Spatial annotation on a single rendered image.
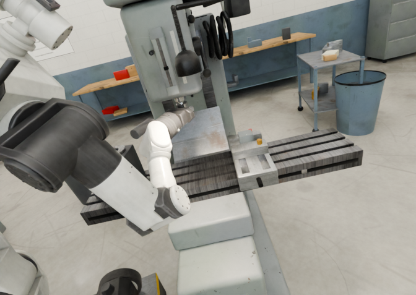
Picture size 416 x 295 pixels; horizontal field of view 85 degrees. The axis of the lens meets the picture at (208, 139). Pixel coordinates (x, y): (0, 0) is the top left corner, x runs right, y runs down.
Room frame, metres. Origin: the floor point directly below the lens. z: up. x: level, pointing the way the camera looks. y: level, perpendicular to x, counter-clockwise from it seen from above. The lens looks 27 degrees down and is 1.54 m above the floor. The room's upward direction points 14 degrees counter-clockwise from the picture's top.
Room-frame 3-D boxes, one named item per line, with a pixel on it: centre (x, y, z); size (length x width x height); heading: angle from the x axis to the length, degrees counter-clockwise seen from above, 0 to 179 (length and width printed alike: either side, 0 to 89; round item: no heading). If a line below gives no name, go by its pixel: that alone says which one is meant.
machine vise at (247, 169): (0.86, -0.16, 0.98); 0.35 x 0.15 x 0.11; 175
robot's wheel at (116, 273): (0.72, 0.59, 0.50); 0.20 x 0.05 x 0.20; 100
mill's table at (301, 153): (0.89, 0.00, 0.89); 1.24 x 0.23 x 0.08; 87
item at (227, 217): (0.90, 0.07, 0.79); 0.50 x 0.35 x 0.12; 177
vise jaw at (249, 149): (0.83, -0.16, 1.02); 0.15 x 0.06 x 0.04; 85
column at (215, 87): (1.52, 0.04, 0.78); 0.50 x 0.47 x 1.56; 177
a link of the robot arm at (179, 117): (0.82, 0.11, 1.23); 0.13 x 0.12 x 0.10; 62
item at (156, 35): (0.79, 0.07, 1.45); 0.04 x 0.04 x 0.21; 87
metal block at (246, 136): (0.89, -0.16, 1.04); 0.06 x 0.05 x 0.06; 85
